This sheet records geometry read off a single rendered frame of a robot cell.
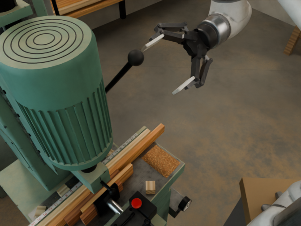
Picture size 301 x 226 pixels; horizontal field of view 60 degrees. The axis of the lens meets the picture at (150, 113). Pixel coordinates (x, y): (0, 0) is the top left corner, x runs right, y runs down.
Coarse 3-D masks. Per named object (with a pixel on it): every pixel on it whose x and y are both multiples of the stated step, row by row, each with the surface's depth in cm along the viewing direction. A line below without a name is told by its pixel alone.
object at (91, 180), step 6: (96, 168) 78; (102, 168) 78; (78, 174) 78; (84, 174) 76; (90, 174) 76; (96, 174) 76; (102, 174) 77; (108, 174) 80; (84, 180) 77; (90, 180) 75; (96, 180) 76; (108, 180) 82; (90, 186) 75; (96, 186) 78; (102, 186) 81
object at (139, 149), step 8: (160, 128) 104; (152, 136) 101; (144, 144) 99; (136, 152) 97; (120, 160) 94; (128, 160) 95; (112, 168) 92; (120, 168) 94; (80, 200) 84; (72, 208) 83; (64, 216) 81; (56, 224) 79; (64, 224) 83
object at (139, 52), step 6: (132, 54) 53; (138, 54) 53; (132, 60) 53; (138, 60) 53; (126, 66) 58; (120, 72) 61; (126, 72) 60; (114, 78) 65; (120, 78) 64; (108, 84) 69; (114, 84) 67; (108, 90) 71
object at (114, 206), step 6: (114, 186) 82; (108, 192) 80; (102, 198) 79; (108, 198) 82; (114, 198) 85; (96, 204) 78; (102, 204) 81; (108, 204) 82; (114, 204) 81; (96, 210) 82; (102, 210) 83; (114, 210) 81; (120, 210) 80
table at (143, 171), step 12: (156, 144) 104; (144, 168) 97; (180, 168) 97; (132, 180) 93; (144, 180) 93; (156, 180) 93; (168, 180) 93; (120, 192) 90; (132, 192) 90; (144, 192) 90; (156, 192) 90; (120, 204) 88; (96, 216) 85; (108, 216) 85
